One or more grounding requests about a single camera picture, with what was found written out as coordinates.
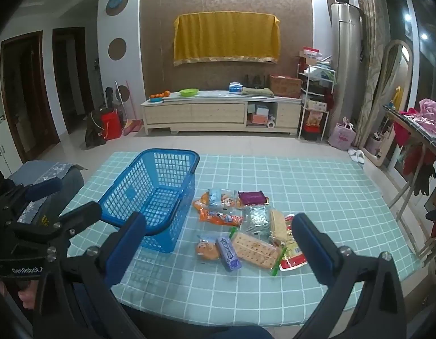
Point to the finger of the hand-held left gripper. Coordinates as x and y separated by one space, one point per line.
82 215
44 188

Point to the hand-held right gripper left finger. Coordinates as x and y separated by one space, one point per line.
127 241

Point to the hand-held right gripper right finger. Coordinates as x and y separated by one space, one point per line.
311 244

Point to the red and yellow packet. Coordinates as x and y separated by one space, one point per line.
292 259

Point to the cream wafer pack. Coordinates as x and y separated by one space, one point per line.
278 226

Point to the blue plastic basket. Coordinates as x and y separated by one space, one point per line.
157 197

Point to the cracker pack with green ends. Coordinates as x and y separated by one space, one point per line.
255 249

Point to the maroon snack packet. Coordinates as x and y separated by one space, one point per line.
251 197

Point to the round bread packet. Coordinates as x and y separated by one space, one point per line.
206 250

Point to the blue purple candy box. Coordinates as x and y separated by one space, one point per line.
229 253

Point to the orange snack packet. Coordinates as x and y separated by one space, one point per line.
218 217

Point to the clear packet with buns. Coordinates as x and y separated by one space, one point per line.
218 198

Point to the person's left hand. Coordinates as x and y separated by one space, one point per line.
27 295

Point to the chair with blue-grey cover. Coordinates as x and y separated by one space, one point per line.
37 173

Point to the black bag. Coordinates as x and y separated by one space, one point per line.
94 130

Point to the red bag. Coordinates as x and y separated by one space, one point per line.
111 125

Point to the dark wooden door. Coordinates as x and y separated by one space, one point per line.
23 91
71 77

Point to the white slipper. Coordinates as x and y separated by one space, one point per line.
360 158
352 153

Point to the dark upright object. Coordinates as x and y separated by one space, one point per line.
108 97

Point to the pink tote bag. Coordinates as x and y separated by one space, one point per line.
341 136

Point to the small grey bin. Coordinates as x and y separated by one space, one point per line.
375 145

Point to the red patterned box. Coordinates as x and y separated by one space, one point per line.
314 123

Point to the white paper roll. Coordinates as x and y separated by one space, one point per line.
271 124

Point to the black hanging garment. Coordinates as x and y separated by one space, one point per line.
424 176

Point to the blue fruit plate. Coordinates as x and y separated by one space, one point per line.
155 100

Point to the orange box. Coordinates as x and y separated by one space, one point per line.
256 119

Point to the white printed box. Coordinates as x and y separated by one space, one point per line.
316 105

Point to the pale blue box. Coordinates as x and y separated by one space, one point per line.
262 111

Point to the pile of oranges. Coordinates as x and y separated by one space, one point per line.
160 95

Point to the red hanging garment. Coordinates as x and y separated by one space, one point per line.
403 132

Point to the beige TV cabinet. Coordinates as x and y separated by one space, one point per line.
203 113

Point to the wooden folding clothes rack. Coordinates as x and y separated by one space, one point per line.
405 120

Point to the white metal shelf rack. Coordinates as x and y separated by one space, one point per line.
304 88

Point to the green bowl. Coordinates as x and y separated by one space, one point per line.
189 93

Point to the brown cardboard box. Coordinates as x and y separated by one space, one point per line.
285 86

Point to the green flat cushion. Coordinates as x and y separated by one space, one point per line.
257 92

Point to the dark glass bottles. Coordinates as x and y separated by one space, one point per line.
255 80

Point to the blue and white tissue box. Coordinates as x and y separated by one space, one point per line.
235 88

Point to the green and white folded cloth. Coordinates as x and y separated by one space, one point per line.
325 70

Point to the pink crumpled cloth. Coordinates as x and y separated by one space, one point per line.
431 113

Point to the arched standing mirror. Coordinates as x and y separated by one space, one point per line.
387 77

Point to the tall silver air conditioner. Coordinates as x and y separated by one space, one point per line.
346 60

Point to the red and white box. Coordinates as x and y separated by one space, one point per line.
309 55

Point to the beige patterned curtain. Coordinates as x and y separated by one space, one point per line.
369 60

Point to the yellow cloth with gold trim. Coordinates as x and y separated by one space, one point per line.
225 37

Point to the round brown wall panel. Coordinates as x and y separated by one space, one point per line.
119 7
125 90
117 48

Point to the blue wall plate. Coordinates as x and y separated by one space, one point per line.
113 1

